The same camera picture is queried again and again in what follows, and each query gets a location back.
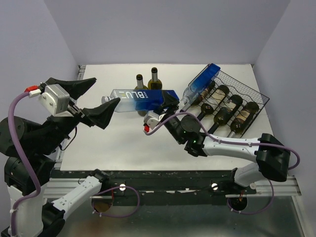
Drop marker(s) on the short blue glass bottle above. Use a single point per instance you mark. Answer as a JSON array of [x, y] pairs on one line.
[[199, 84]]

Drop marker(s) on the tall blue glass bottle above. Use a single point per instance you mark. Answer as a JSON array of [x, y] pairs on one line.
[[132, 100]]

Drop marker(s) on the dark green bottle left rear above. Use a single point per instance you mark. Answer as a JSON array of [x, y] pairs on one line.
[[140, 83]]

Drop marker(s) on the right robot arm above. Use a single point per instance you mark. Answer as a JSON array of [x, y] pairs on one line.
[[269, 158]]

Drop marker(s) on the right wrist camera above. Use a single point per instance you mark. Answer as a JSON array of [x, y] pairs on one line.
[[151, 120]]

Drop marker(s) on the black wire wine rack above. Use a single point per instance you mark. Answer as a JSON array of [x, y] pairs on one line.
[[247, 93]]

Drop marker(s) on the green wine bottle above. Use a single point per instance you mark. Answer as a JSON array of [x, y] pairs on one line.
[[200, 96], [213, 101], [226, 112]]

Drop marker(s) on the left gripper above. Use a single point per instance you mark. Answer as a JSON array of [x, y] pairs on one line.
[[101, 115]]

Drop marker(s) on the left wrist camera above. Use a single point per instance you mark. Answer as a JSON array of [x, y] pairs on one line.
[[56, 100]]

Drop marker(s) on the black mounting base plate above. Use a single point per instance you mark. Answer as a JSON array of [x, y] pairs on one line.
[[167, 188]]

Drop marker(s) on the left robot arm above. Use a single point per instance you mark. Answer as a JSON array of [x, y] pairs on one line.
[[28, 168]]

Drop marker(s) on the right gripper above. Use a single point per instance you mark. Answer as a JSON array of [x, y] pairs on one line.
[[169, 101]]

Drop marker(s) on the aluminium rail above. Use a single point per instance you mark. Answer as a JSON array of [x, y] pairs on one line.
[[58, 187]]

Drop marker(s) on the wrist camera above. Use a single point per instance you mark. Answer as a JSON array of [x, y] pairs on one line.
[[151, 120], [56, 100]]

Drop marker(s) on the green bottle grey foil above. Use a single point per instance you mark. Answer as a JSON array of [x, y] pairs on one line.
[[244, 117]]

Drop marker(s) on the rear tall green bottle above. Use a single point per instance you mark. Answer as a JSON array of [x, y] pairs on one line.
[[154, 83]]

